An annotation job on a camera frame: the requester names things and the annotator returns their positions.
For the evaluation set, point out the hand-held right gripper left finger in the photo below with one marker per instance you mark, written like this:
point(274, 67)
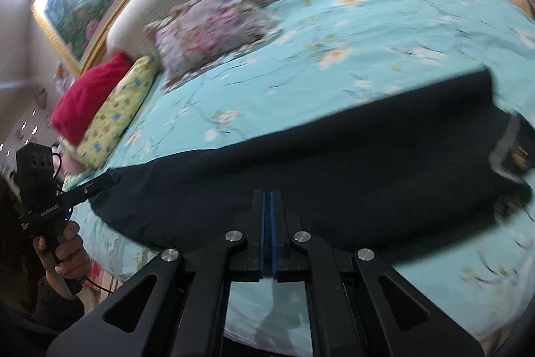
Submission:
point(262, 240)

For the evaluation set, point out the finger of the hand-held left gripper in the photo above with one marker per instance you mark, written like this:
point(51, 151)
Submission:
point(98, 183)

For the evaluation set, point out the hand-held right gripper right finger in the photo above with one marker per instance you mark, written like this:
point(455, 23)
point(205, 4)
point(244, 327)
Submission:
point(274, 240)

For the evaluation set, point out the black pants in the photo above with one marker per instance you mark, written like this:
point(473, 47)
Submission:
point(334, 181)

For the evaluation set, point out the person's left hand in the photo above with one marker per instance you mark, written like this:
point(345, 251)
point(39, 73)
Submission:
point(65, 252)

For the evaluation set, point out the yellow floral pillow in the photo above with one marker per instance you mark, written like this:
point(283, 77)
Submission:
point(117, 114)

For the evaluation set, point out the red pillow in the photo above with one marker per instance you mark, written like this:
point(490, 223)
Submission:
point(90, 93)

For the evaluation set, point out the light blue floral bedsheet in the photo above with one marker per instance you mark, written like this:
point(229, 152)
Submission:
point(317, 60)

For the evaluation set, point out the purple floral pillow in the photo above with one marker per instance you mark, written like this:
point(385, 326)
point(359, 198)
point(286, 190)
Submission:
point(213, 22)

